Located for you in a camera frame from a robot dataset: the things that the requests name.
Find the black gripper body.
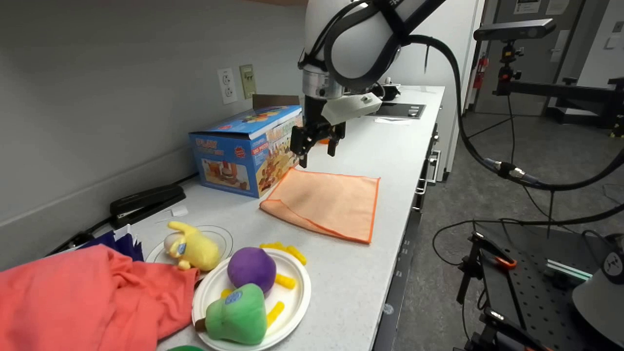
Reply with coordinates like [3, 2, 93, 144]
[303, 96, 344, 142]

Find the orange cloth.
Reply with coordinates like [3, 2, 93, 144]
[258, 170, 379, 244]

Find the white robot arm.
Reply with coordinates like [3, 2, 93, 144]
[290, 0, 444, 168]

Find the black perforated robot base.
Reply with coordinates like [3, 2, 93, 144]
[477, 224, 621, 351]

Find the dark blue cloth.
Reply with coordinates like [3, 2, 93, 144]
[85, 226, 143, 261]

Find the red fabric cloth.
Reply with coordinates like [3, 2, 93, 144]
[0, 246, 196, 351]

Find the blue toy food box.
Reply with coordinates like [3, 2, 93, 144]
[188, 105, 301, 197]

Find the black induction cooktop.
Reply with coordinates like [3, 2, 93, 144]
[375, 103, 424, 119]

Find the yellow plush fry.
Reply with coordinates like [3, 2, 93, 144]
[258, 242, 307, 265]

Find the clear plastic plate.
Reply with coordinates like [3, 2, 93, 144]
[147, 224, 233, 267]

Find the purple plush ball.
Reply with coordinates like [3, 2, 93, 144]
[227, 248, 276, 292]

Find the yellow plush toy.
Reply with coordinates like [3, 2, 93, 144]
[163, 220, 219, 273]

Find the white paper plate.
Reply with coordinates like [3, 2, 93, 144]
[190, 250, 311, 351]

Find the green plush pear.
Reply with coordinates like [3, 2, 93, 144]
[192, 283, 266, 345]

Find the black stapler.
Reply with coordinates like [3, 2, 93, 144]
[108, 185, 184, 228]

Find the beige wall switch plate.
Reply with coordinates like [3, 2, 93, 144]
[239, 64, 256, 99]

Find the white wall outlet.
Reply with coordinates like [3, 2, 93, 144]
[217, 68, 237, 103]

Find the metal drawer handle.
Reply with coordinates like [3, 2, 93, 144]
[410, 150, 438, 213]

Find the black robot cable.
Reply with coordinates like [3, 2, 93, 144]
[401, 35, 624, 269]

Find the black camera on stand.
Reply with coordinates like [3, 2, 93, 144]
[471, 16, 624, 125]

